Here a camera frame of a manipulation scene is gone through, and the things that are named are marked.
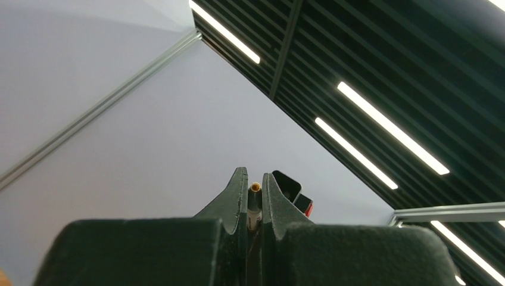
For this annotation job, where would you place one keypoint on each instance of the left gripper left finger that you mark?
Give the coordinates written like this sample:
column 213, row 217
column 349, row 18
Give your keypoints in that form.
column 206, row 249

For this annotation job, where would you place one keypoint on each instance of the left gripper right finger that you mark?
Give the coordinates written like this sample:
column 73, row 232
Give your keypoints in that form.
column 296, row 251

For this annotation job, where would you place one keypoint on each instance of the white whiteboard marker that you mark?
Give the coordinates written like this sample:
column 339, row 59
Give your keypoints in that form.
column 254, row 206

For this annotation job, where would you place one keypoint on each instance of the aluminium frame post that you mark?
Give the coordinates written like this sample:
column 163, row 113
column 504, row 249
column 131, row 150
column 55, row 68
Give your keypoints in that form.
column 103, row 105

